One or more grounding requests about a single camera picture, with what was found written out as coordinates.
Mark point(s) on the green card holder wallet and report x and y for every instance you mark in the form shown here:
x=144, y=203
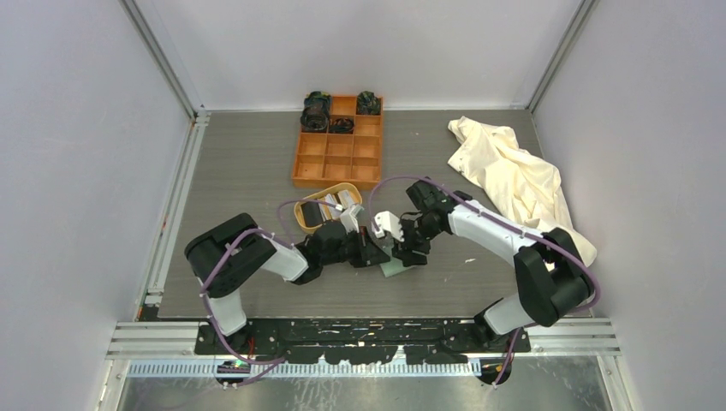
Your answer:
x=393, y=266

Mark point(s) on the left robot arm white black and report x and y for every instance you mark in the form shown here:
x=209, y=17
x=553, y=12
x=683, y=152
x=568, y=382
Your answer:
x=226, y=256

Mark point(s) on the cream cloth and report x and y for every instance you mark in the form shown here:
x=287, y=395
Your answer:
x=523, y=187

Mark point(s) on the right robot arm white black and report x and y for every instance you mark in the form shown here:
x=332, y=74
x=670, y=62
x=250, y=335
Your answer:
x=550, y=275

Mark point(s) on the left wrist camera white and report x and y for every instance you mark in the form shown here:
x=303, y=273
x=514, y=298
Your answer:
x=349, y=218

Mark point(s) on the tan oval card tray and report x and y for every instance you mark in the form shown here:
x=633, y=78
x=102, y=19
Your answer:
x=339, y=186

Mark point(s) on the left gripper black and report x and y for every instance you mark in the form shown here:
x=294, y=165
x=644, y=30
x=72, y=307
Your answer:
x=373, y=254

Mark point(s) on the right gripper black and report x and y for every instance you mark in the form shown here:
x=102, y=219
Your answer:
x=404, y=250

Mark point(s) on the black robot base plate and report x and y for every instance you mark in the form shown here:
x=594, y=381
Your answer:
x=359, y=341

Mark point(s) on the small dark rolled belt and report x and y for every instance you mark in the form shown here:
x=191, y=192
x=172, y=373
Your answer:
x=368, y=104

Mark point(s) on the orange compartment organizer tray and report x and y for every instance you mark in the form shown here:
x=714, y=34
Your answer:
x=351, y=150

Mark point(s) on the slotted cable duct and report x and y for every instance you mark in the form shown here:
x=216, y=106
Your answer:
x=221, y=368

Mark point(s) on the large dark rolled belt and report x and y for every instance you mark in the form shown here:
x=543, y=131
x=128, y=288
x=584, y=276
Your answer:
x=315, y=116

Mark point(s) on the stack of cards in tray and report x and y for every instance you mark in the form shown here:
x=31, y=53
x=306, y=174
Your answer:
x=317, y=210

